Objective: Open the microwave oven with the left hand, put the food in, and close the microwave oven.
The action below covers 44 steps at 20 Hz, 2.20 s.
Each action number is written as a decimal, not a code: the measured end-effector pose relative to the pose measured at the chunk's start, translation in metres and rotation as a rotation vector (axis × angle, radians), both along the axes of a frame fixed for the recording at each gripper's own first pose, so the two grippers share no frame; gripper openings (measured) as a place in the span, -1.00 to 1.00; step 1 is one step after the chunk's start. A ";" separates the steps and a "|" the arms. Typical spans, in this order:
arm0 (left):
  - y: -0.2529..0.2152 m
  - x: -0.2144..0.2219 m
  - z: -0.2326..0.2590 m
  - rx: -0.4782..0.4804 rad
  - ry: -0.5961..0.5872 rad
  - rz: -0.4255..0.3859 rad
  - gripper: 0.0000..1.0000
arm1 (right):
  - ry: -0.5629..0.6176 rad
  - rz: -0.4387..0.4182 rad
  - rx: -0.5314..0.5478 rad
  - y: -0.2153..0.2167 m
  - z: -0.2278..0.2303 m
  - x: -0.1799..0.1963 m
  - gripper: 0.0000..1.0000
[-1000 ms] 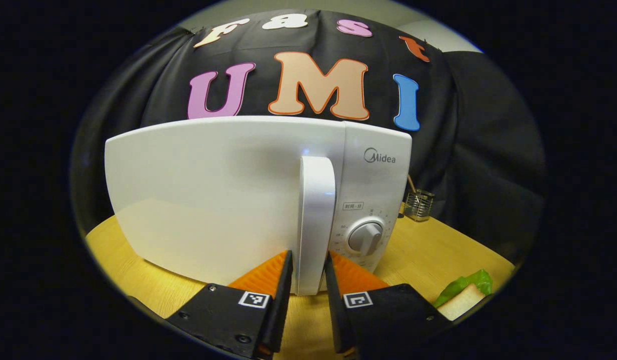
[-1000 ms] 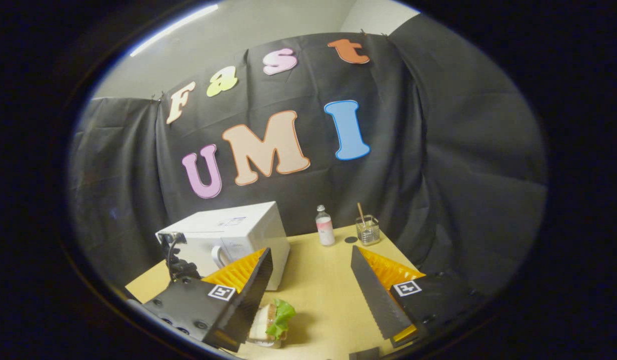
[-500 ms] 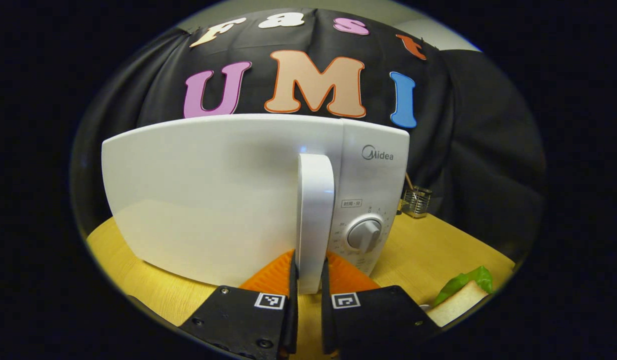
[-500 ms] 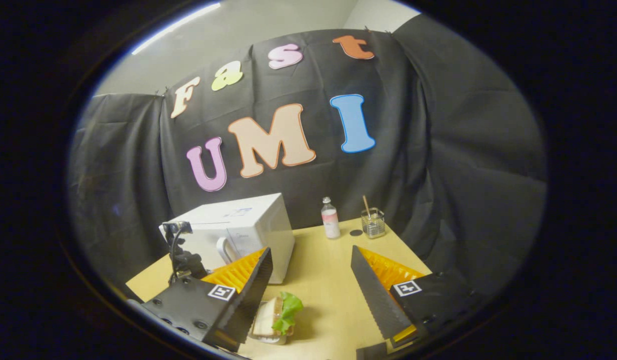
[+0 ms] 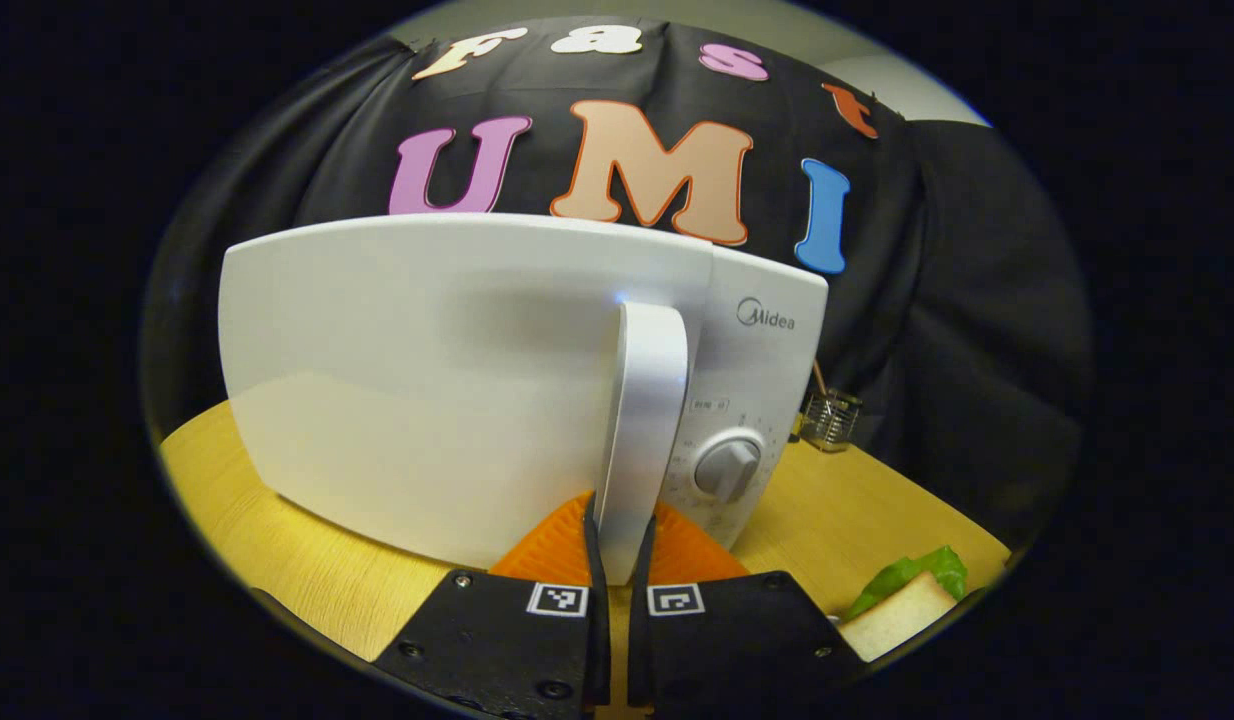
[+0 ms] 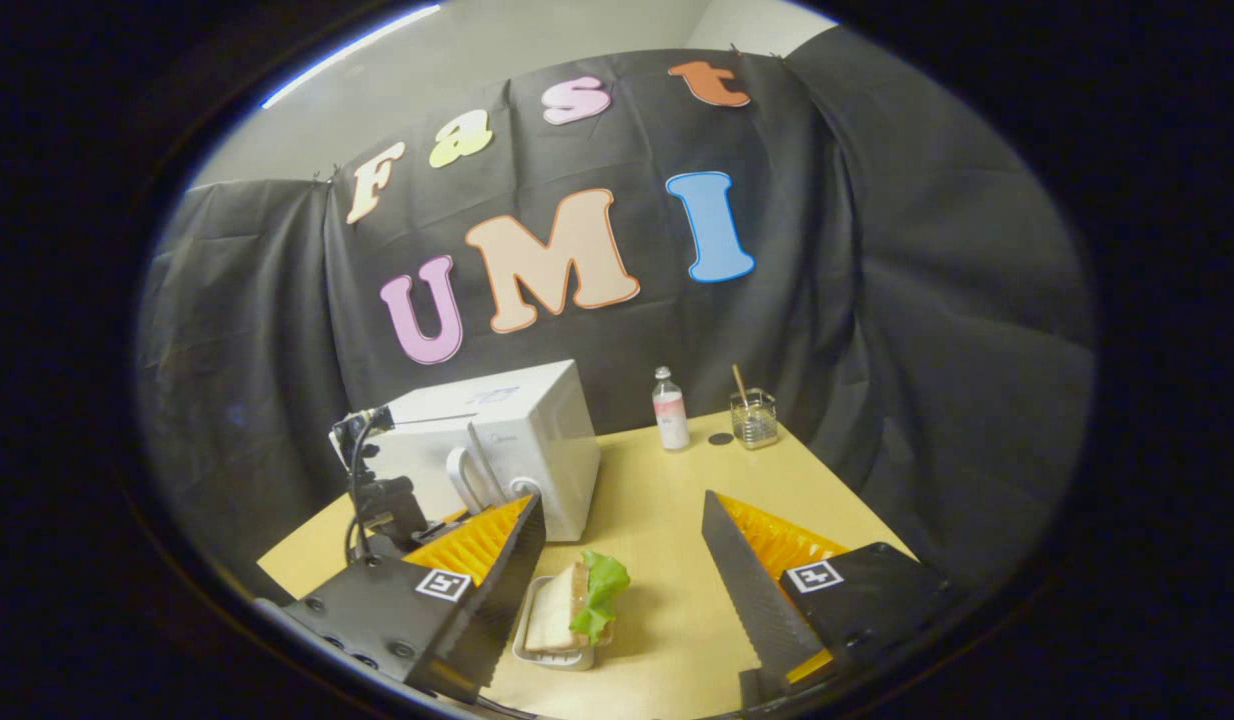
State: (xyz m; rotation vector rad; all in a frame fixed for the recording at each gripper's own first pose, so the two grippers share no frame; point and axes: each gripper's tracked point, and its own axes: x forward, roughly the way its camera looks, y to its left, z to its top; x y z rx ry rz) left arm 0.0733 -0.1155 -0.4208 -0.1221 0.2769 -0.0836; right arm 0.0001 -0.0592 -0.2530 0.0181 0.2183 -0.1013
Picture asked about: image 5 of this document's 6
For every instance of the sandwich with lettuce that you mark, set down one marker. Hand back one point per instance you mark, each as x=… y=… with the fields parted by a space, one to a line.
x=902 y=615

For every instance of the black backdrop cloth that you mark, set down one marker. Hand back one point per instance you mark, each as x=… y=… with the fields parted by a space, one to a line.
x=977 y=330

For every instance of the white microwave oven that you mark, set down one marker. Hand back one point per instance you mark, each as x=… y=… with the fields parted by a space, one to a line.
x=427 y=380

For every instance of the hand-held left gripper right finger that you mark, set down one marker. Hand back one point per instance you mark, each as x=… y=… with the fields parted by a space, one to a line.
x=737 y=640

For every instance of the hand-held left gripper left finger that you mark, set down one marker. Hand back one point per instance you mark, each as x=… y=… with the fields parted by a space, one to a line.
x=497 y=640

